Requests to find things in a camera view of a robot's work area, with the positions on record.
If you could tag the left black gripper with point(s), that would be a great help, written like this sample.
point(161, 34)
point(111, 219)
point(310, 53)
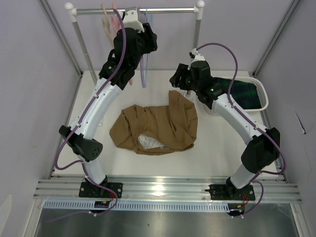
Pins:
point(149, 37)

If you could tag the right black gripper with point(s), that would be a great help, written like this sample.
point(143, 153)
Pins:
point(182, 71)

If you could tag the light blue wire hanger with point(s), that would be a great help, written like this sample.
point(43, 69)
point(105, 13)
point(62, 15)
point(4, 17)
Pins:
point(146, 60)

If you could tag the tan skirt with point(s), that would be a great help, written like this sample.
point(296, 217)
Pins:
point(157, 130)

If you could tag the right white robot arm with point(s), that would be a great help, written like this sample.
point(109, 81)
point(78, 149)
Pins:
point(262, 144)

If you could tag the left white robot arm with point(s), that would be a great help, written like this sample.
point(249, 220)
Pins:
point(79, 135)

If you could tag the purple notched hanger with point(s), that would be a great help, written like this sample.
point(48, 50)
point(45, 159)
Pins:
point(142, 70)

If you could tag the pink velvet hanger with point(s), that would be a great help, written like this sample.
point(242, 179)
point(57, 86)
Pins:
point(115, 23)

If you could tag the tan velvet hanger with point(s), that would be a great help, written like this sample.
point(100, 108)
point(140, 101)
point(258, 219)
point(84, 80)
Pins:
point(107, 26)

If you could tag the dark green plaid garment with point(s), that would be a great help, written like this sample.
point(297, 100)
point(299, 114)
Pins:
point(244, 93)

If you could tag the metal clothes rack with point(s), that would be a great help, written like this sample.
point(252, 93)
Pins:
point(75, 12)

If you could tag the white laundry basket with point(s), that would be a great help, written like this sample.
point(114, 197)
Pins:
point(261, 92)

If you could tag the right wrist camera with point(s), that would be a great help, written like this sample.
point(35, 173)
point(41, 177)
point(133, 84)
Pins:
point(196, 56)

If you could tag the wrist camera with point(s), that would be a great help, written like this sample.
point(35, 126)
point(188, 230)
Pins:
point(130, 19)
point(196, 56)

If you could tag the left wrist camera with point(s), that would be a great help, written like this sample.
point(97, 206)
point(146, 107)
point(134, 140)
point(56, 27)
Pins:
point(130, 19)

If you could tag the aluminium mounting rail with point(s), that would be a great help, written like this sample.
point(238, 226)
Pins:
point(164, 188)

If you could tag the slotted cable duct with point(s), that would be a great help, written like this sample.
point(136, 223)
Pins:
point(137, 206)

